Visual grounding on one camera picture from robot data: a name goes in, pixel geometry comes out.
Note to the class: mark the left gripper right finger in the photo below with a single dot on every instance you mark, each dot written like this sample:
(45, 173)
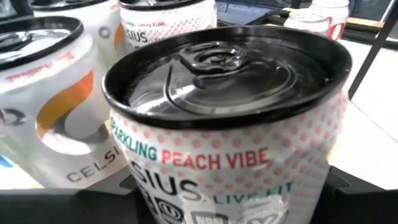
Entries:
(357, 205)

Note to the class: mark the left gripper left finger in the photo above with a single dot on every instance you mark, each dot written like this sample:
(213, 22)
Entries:
(62, 207)

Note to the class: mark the white orange Celsius can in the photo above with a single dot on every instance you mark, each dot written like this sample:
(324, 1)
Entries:
(93, 31)
(62, 102)

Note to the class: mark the silver Diet Coke can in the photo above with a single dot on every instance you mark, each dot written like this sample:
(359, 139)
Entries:
(337, 15)
(306, 23)

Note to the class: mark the black aluminium table frame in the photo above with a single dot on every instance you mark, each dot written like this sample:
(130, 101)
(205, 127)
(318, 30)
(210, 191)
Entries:
(360, 35)

